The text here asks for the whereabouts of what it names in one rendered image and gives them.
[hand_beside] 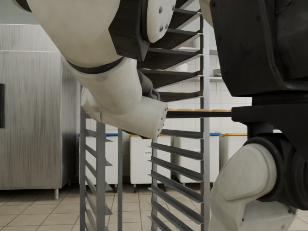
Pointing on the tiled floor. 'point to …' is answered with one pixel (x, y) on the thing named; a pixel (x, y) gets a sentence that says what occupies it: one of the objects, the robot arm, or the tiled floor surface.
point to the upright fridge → (35, 112)
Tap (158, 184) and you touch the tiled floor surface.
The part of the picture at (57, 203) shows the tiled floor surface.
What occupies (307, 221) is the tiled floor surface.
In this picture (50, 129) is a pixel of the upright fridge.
